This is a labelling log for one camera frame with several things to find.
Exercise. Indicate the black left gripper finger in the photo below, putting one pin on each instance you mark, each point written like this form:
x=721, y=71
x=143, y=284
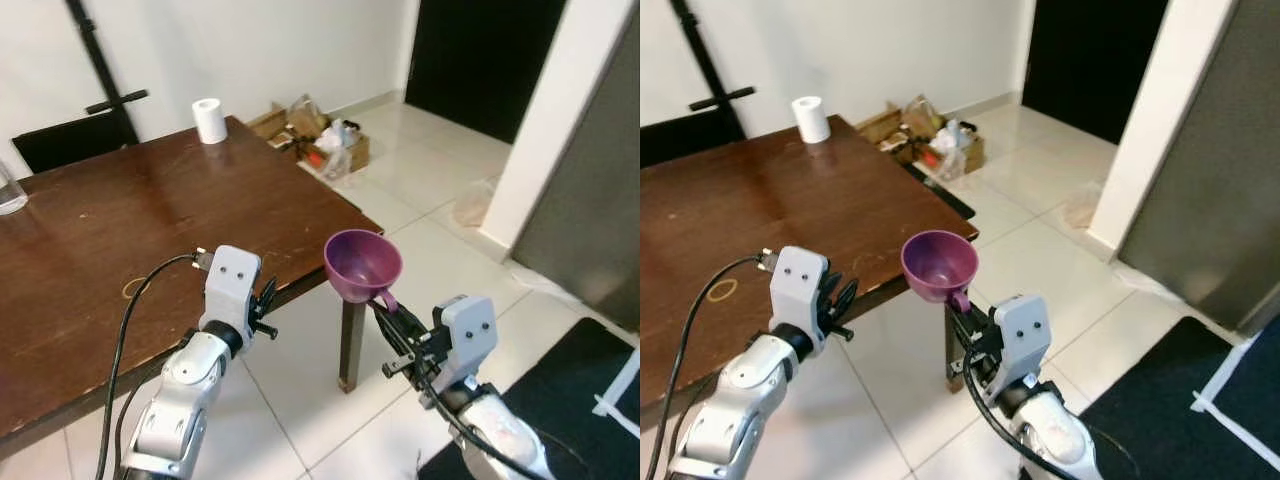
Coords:
x=842, y=292
x=268, y=295

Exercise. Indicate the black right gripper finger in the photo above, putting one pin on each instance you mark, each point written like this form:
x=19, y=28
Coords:
x=980, y=316
x=412, y=318
x=393, y=320
x=964, y=322

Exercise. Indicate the purple plastic cup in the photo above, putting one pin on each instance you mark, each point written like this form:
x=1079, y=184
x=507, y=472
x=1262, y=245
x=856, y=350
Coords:
x=938, y=265
x=360, y=265

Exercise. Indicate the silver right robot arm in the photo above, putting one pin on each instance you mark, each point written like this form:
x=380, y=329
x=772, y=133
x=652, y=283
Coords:
x=1055, y=435
x=500, y=435

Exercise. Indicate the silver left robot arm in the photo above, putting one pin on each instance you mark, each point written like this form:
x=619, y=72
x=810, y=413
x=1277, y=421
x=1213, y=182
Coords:
x=735, y=410
x=185, y=400

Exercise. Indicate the brown wooden table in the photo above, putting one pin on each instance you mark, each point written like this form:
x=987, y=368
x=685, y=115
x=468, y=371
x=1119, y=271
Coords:
x=760, y=210
x=150, y=220

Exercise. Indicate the tan rubber band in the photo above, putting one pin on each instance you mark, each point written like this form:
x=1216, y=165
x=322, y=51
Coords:
x=708, y=292
x=124, y=290

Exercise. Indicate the clear plastic bag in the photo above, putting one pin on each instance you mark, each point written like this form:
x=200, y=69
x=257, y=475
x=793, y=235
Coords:
x=475, y=205
x=1082, y=205

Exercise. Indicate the large black floor mat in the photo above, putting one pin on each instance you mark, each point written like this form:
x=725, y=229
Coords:
x=1150, y=420
x=570, y=410

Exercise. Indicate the large brown cardboard box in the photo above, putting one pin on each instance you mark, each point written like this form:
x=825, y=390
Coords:
x=358, y=155
x=972, y=152

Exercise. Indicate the white plastic bag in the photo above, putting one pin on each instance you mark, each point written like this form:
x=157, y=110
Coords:
x=952, y=138
x=338, y=140

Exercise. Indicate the small brown cardboard box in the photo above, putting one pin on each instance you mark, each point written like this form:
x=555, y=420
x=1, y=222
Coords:
x=880, y=125
x=268, y=123

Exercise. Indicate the white paper roll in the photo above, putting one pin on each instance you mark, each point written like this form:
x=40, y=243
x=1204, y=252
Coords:
x=811, y=120
x=210, y=122

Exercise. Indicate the white tape strip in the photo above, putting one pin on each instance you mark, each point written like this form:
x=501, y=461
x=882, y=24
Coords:
x=1235, y=410
x=620, y=385

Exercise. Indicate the grey cabinet panel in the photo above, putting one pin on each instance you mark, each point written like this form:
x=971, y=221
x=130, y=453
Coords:
x=590, y=220
x=1210, y=180

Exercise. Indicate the black flat panel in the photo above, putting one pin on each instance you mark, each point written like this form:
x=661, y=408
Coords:
x=680, y=145
x=70, y=145

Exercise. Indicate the black metal stand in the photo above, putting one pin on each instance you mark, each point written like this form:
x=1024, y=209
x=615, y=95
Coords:
x=100, y=70
x=712, y=70

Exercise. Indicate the clear glass jar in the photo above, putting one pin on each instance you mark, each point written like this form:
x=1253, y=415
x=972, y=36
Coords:
x=10, y=192

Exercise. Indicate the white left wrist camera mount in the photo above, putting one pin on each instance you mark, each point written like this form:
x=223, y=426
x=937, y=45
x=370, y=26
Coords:
x=230, y=285
x=798, y=285

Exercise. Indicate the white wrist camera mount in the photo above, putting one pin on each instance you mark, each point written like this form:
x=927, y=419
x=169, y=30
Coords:
x=1022, y=335
x=230, y=285
x=798, y=285
x=468, y=335

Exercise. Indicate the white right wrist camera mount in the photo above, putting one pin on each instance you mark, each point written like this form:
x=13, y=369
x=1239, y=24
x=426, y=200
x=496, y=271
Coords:
x=468, y=335
x=1022, y=335

